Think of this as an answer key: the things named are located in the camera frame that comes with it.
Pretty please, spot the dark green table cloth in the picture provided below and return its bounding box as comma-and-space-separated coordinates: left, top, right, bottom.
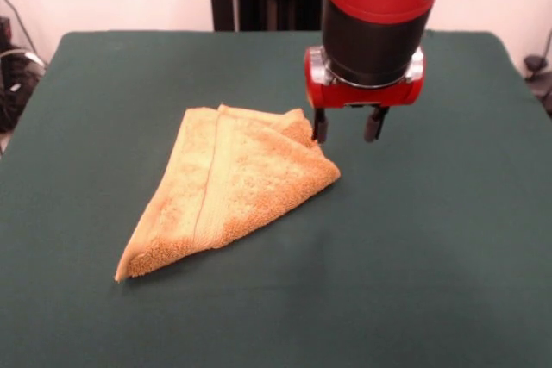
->
0, 29, 552, 368

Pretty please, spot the tan towel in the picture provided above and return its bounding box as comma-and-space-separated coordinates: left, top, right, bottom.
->
114, 103, 342, 285

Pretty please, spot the white cable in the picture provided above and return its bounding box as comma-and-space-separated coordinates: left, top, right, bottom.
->
0, 48, 47, 70

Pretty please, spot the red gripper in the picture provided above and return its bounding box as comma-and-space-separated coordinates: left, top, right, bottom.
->
304, 46, 427, 145

